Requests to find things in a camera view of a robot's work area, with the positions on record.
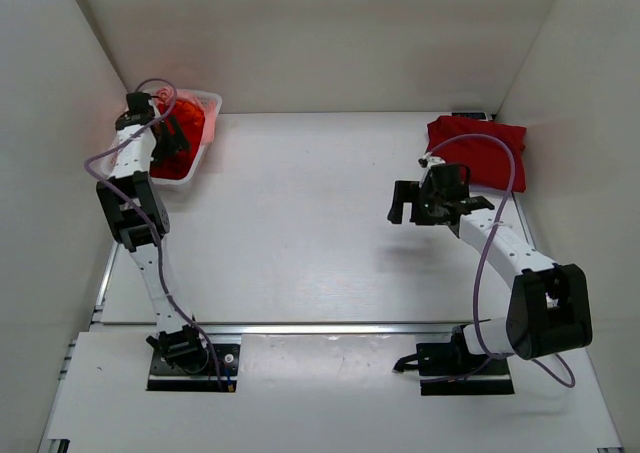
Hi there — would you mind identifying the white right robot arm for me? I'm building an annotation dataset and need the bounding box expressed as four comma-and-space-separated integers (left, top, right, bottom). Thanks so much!
387, 162, 593, 381

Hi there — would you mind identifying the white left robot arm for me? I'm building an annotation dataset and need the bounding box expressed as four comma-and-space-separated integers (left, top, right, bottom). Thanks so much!
85, 89, 219, 375

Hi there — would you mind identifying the orange t shirt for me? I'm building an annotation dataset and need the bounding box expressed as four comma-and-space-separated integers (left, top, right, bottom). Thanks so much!
150, 99, 205, 180

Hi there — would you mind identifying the pink t shirt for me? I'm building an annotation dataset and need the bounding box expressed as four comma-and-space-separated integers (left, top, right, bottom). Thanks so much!
151, 87, 177, 105

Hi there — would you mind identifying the folded dark red t shirt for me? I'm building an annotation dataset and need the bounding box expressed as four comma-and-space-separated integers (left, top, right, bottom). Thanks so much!
427, 116, 527, 193

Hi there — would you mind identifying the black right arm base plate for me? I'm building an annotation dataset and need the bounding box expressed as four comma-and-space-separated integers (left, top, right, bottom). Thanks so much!
392, 327, 515, 397

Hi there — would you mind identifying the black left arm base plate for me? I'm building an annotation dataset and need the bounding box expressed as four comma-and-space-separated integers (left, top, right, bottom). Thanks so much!
146, 335, 241, 394

